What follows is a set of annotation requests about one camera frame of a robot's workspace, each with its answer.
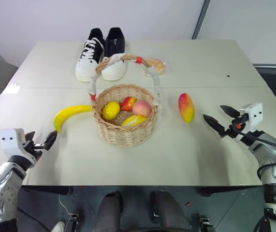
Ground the white shoe tip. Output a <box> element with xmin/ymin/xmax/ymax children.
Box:
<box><xmin>51</xmin><ymin>221</ymin><xmax>66</xmax><ymax>232</ymax></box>

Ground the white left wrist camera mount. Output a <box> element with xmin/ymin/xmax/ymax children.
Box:
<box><xmin>0</xmin><ymin>128</ymin><xmax>26</xmax><ymax>155</ymax></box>

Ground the dark rounded shape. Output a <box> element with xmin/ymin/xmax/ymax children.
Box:
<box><xmin>92</xmin><ymin>190</ymin><xmax>124</xmax><ymax>232</ymax></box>
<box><xmin>149</xmin><ymin>190</ymin><xmax>192</xmax><ymax>232</ymax></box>

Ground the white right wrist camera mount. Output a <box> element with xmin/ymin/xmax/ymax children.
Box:
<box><xmin>239</xmin><ymin>102</ymin><xmax>264</xmax><ymax>127</ymax></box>

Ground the red yellow mango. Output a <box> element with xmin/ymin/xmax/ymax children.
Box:
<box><xmin>178</xmin><ymin>93</ymin><xmax>196</xmax><ymax>124</ymax></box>

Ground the grey metal post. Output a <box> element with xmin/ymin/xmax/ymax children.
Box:
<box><xmin>191</xmin><ymin>0</ymin><xmax>212</xmax><ymax>40</ymax></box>

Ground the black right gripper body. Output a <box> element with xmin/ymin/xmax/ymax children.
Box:
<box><xmin>224</xmin><ymin>113</ymin><xmax>249</xmax><ymax>141</ymax></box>

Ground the yellow lemon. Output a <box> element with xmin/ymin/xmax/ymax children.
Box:
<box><xmin>102</xmin><ymin>101</ymin><xmax>121</xmax><ymax>121</ymax></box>

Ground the yellow starfruit slice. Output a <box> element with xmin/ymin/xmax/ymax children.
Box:
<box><xmin>121</xmin><ymin>115</ymin><xmax>148</xmax><ymax>128</ymax></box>

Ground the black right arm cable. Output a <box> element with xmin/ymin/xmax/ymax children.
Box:
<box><xmin>238</xmin><ymin>130</ymin><xmax>276</xmax><ymax>154</ymax></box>

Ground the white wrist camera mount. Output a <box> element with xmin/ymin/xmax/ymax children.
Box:
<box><xmin>0</xmin><ymin>128</ymin><xmax>26</xmax><ymax>155</ymax></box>
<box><xmin>239</xmin><ymin>102</ymin><xmax>264</xmax><ymax>127</ymax></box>

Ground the wicker basket with handle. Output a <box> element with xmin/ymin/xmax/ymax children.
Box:
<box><xmin>87</xmin><ymin>53</ymin><xmax>164</xmax><ymax>148</ymax></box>

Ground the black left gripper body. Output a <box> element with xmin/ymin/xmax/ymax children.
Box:
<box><xmin>23</xmin><ymin>137</ymin><xmax>48</xmax><ymax>160</ymax></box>

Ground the yellow banana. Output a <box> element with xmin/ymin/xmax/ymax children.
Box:
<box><xmin>53</xmin><ymin>104</ymin><xmax>94</xmax><ymax>134</ymax></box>

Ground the red apple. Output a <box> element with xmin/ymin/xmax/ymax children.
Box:
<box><xmin>120</xmin><ymin>96</ymin><xmax>138</xmax><ymax>112</ymax></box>

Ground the black shoe with white laces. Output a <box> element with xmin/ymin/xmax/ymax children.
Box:
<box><xmin>75</xmin><ymin>28</ymin><xmax>106</xmax><ymax>83</ymax></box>

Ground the bread in clear packet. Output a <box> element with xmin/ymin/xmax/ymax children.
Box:
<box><xmin>143</xmin><ymin>58</ymin><xmax>173</xmax><ymax>77</ymax></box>

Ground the pink peach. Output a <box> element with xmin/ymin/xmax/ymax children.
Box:
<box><xmin>132</xmin><ymin>100</ymin><xmax>152</xmax><ymax>118</ymax></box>

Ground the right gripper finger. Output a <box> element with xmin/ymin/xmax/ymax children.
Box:
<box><xmin>220</xmin><ymin>105</ymin><xmax>241</xmax><ymax>118</ymax></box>
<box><xmin>203</xmin><ymin>114</ymin><xmax>227</xmax><ymax>139</ymax></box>

